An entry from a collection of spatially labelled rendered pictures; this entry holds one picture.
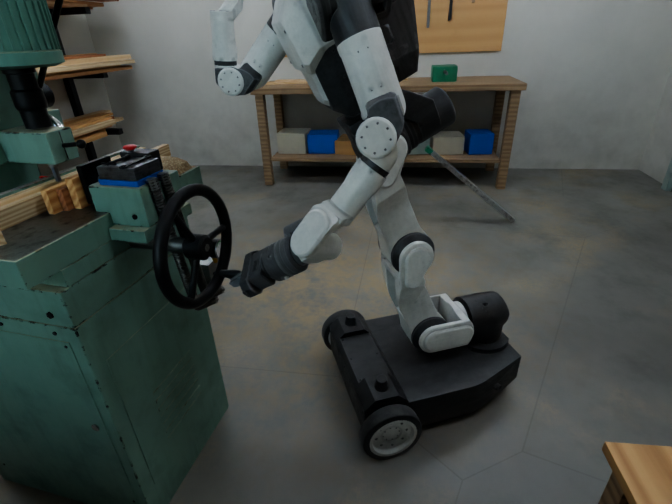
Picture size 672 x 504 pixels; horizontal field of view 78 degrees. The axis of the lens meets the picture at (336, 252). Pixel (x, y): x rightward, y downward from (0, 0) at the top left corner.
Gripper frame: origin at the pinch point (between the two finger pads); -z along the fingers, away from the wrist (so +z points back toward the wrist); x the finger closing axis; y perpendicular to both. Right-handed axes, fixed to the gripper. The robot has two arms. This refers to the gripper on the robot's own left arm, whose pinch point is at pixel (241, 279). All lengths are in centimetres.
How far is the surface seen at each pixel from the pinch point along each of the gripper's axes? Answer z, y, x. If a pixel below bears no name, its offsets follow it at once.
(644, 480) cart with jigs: 64, -45, -43
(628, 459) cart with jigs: 63, -46, -39
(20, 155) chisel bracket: -24, 48, 15
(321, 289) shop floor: -48, -93, 71
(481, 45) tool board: 77, -144, 313
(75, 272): -16.5, 28.8, -9.3
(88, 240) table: -14.1, 30.2, -2.8
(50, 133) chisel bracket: -14, 47, 16
